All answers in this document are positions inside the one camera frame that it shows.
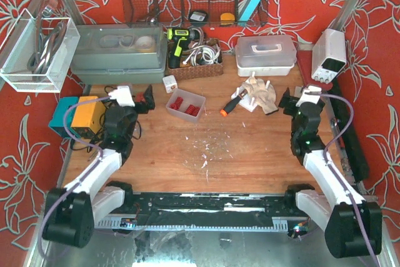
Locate orange black handle screwdriver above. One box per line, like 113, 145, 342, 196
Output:
220, 89, 248, 117

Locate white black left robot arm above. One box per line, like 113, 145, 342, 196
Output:
37, 85, 155, 248

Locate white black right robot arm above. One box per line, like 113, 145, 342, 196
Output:
279, 85, 383, 260

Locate clear plastic spring tray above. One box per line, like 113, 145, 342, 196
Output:
166, 88, 206, 123

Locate red spring right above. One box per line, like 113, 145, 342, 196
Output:
185, 104, 201, 117

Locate white power adapter cube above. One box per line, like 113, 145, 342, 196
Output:
162, 75, 178, 94

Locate white clear lidded case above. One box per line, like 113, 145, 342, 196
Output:
235, 35, 297, 77

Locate orange soldering station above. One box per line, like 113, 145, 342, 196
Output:
71, 96, 106, 139

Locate white bench power supply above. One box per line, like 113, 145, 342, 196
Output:
311, 29, 347, 84

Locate grey plastic storage box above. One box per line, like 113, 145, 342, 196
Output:
71, 24, 168, 85

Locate teal box device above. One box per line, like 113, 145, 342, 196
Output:
48, 96, 79, 138

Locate brown wicker basket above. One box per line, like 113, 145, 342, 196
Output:
166, 53, 224, 81

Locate yellow tape measure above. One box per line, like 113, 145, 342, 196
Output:
220, 13, 236, 27

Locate blue white pack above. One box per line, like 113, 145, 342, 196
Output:
237, 0, 261, 26

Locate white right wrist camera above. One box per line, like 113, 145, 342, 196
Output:
296, 85, 322, 107

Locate white peg base plate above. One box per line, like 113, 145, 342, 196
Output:
231, 71, 270, 113

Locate black tangled cables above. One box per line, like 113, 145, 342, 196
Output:
69, 84, 143, 155

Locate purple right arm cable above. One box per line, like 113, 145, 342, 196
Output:
307, 85, 381, 267

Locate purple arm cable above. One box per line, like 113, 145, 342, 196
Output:
37, 93, 121, 258
307, 85, 381, 267

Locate green black cordless drill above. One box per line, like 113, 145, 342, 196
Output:
167, 27, 203, 69

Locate white coiled cable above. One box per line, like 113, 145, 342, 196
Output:
182, 44, 221, 67

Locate black wire wall basket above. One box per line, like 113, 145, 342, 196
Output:
122, 0, 268, 27

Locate grey coiled hose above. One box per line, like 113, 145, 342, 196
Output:
27, 13, 68, 81

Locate clear acrylic wall box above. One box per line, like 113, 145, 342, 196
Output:
1, 9, 80, 93

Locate grey slotted cable duct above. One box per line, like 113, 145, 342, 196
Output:
93, 215, 289, 233

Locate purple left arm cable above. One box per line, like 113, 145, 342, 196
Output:
37, 93, 121, 258

